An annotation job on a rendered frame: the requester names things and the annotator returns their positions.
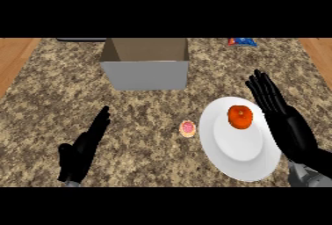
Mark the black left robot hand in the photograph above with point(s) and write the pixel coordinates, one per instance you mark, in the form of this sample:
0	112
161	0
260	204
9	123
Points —
81	149

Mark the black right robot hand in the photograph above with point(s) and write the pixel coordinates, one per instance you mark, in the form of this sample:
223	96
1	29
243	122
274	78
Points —
285	126

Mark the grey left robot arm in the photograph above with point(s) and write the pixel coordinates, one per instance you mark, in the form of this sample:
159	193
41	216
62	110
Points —
72	184

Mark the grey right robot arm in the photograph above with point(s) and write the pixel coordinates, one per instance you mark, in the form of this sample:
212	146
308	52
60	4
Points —
304	177

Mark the white round plate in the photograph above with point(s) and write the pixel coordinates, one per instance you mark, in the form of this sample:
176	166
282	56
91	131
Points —
242	140

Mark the grey cardboard box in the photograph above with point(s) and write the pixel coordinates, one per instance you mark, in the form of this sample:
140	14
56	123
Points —
146	64

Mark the small pink frosted pastry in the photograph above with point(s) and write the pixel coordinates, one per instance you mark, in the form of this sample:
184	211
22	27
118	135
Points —
187	128

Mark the blue and red snack bag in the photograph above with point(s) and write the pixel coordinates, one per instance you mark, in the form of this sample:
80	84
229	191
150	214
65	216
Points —
242	42

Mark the dark grey flat object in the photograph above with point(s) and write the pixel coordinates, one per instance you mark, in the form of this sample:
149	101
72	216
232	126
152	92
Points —
81	39

